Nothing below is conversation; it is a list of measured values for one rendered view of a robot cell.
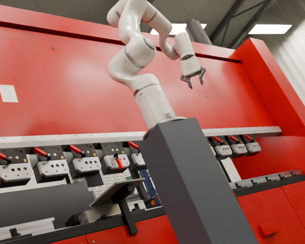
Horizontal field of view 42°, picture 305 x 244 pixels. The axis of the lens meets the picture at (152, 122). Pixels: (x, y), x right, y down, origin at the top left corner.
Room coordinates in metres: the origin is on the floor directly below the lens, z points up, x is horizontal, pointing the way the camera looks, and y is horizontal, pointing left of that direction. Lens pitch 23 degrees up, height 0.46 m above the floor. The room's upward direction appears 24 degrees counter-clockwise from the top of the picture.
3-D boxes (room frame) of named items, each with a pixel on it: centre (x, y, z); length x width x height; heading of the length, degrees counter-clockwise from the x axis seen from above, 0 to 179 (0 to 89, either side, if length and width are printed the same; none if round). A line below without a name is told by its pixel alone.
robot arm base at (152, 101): (1.44, -0.03, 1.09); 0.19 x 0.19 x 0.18
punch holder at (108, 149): (2.14, 0.30, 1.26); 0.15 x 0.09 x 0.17; 138
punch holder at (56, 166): (1.84, 0.56, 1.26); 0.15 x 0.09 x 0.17; 138
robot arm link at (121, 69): (1.45, 0.00, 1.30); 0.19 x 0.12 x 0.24; 59
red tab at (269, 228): (2.67, -0.39, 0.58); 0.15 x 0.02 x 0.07; 138
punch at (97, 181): (2.01, 0.42, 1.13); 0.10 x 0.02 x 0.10; 138
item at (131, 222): (1.89, 0.28, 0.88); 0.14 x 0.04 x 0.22; 48
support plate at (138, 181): (1.91, 0.31, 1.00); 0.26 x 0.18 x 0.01; 48
